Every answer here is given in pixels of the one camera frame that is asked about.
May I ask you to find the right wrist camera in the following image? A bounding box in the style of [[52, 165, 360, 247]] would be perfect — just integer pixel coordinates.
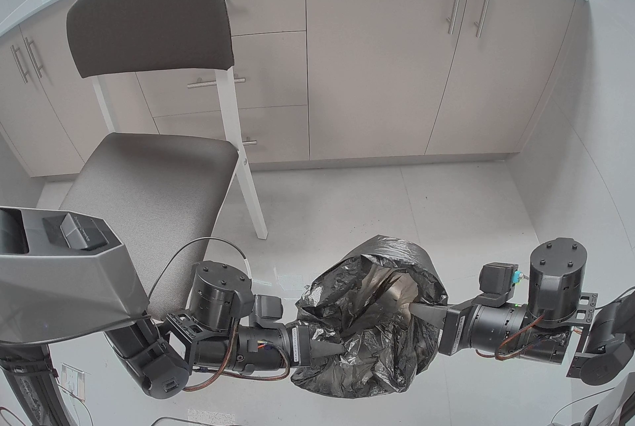
[[471, 262, 528, 311]]

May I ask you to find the black plastic bag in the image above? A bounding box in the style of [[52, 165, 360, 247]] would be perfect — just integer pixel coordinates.
[[290, 234, 449, 400]]

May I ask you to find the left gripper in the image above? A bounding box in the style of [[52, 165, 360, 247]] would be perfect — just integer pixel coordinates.
[[233, 321, 344, 373]]

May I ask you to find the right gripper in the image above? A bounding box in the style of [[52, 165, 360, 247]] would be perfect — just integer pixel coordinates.
[[409, 302, 529, 356]]

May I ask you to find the beige cabinet with pale worktop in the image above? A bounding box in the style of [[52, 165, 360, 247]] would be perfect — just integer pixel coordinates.
[[0, 0, 592, 179]]

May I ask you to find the black cable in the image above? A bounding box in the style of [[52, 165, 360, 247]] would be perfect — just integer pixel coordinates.
[[151, 415, 219, 426], [148, 237, 250, 311]]

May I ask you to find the grey padded white-framed chair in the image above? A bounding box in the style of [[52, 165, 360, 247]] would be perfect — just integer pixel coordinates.
[[59, 0, 269, 321]]

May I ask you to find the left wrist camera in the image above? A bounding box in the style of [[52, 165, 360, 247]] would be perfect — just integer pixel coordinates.
[[253, 294, 284, 330]]

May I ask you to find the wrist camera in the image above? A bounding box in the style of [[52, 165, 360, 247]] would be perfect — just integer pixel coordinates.
[[471, 262, 528, 311], [253, 294, 284, 330]]

